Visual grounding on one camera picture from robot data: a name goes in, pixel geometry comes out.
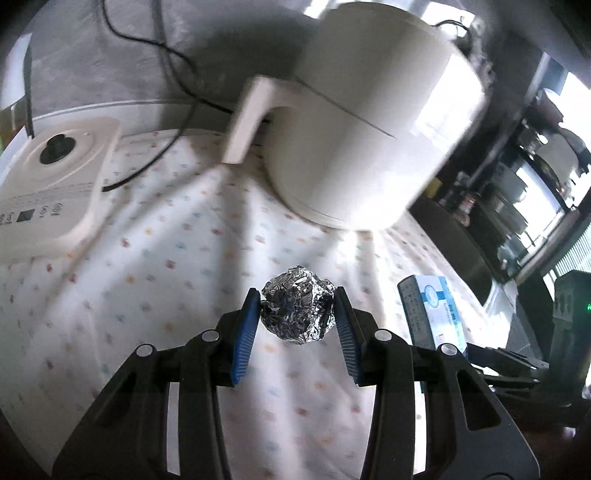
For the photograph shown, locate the dark sink basin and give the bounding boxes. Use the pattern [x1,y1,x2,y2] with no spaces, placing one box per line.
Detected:
[409,196,492,305]

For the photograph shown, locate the white dotted tablecloth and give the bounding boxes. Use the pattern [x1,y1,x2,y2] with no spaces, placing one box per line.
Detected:
[0,129,509,480]

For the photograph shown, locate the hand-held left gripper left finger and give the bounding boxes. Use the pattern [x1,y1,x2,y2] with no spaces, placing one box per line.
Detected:
[53,287,262,480]

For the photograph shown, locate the white air fryer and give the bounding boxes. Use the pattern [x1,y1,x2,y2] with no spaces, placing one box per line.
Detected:
[222,0,490,232]

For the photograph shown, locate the silver foil ball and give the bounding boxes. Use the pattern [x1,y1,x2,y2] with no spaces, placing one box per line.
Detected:
[261,265,337,346]

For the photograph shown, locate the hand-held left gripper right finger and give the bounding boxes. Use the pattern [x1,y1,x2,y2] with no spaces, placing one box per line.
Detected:
[333,286,541,480]

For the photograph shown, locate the white flat appliance black knob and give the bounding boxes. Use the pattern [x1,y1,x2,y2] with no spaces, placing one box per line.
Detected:
[0,116,123,265]

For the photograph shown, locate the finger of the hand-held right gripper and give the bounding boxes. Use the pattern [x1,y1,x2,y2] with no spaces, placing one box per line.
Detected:
[466,344,551,370]
[481,370,542,394]

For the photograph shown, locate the metal dish rack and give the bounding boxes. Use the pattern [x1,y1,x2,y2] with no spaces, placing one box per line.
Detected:
[485,69,591,282]

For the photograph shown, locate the blue and white box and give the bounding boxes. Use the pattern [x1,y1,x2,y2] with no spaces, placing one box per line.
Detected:
[397,274,469,358]

